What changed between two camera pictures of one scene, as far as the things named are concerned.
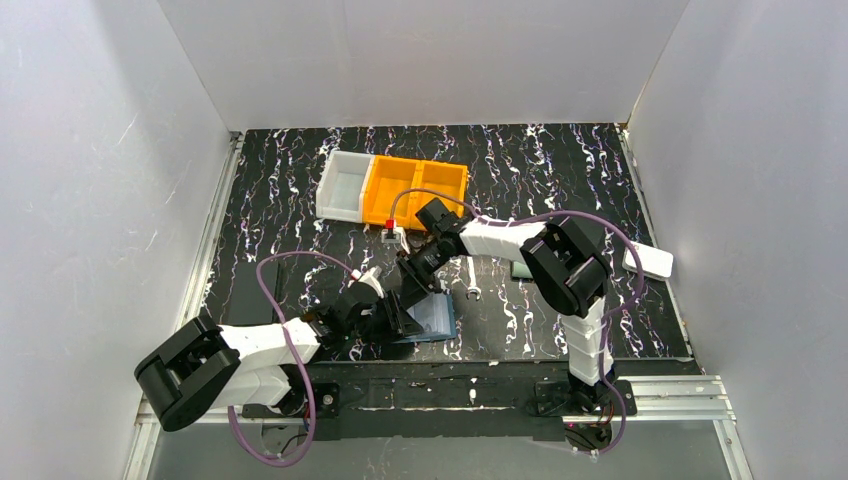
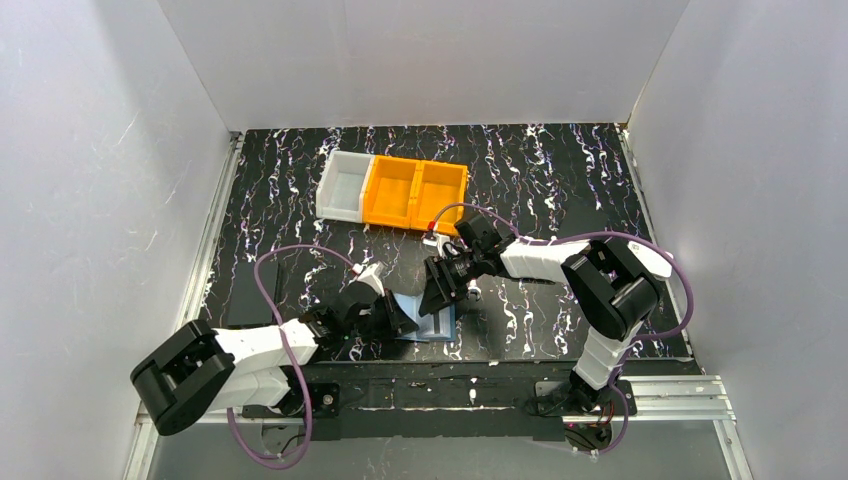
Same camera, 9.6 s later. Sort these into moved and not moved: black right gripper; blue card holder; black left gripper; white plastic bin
Moved: black right gripper
Not moved: blue card holder; white plastic bin; black left gripper
